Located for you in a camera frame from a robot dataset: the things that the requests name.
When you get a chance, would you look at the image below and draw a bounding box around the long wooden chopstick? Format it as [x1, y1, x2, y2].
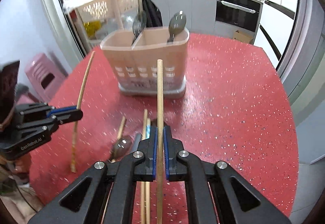
[140, 108, 148, 224]

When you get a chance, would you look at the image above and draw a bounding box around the blue patterned chopstick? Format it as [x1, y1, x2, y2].
[145, 118, 153, 224]

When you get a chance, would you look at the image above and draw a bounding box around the plain wooden chopstick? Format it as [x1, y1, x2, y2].
[70, 50, 95, 173]

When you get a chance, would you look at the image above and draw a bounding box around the black handled spoon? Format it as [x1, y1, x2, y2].
[167, 10, 187, 43]

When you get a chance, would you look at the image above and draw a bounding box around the steel spoon black handle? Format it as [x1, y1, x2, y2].
[109, 135, 133, 162]

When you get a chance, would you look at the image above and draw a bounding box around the thin wooden chopstick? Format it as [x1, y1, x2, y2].
[110, 116, 126, 162]

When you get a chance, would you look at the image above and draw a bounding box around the person's left hand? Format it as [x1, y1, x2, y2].
[1, 153, 31, 186]

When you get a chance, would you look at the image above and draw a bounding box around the pink plastic stool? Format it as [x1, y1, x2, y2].
[24, 53, 66, 102]

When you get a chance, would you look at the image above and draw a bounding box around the beige utensil holder caddy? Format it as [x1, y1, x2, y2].
[100, 27, 190, 98]

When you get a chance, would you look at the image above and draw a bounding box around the beige plastic storage cart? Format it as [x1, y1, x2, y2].
[63, 0, 143, 52]

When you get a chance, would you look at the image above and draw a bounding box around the black cloth hanging on cart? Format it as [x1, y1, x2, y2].
[142, 0, 163, 27]

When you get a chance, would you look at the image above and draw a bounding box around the cardboard box on floor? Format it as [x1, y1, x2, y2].
[232, 30, 253, 44]

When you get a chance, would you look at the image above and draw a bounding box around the white refrigerator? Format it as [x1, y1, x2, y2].
[254, 0, 299, 68]

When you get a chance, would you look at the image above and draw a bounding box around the built-in black oven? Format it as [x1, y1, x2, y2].
[215, 0, 261, 32]

